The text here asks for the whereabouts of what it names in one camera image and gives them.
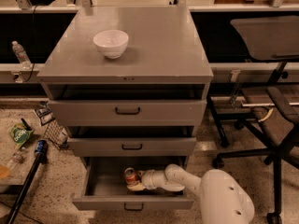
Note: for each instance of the grey top drawer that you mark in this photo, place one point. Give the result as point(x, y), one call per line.
point(129, 113)

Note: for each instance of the red coke can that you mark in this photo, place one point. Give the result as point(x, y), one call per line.
point(130, 176)

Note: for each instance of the crushed clear plastic bottle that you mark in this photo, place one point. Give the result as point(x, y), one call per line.
point(16, 160)

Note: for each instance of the grey drawer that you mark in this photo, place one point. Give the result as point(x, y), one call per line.
point(129, 113)
point(131, 147)
point(104, 186)

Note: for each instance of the grey middle drawer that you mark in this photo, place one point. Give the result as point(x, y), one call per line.
point(131, 147)

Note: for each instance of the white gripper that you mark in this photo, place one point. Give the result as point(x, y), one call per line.
point(149, 178)

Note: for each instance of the grey bottom drawer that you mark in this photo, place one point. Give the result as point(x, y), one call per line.
point(104, 186)

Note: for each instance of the grey metal drawer cabinet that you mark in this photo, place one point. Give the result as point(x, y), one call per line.
point(164, 60)

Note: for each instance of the checkered snack packet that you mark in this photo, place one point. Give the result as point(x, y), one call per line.
point(56, 133)

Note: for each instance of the clear plastic water bottle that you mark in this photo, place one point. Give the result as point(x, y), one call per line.
point(21, 55)

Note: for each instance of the dark snack packet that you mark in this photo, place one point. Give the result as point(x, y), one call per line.
point(44, 113)

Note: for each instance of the black office chair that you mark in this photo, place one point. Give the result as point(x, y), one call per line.
point(271, 39)

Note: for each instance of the green chip bag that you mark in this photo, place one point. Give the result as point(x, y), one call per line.
point(20, 134)

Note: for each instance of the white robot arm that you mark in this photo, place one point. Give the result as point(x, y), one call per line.
point(222, 200)

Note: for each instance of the black pole with blue band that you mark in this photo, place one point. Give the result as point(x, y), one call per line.
point(40, 157)

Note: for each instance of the white ceramic bowl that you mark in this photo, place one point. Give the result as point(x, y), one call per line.
point(111, 43)

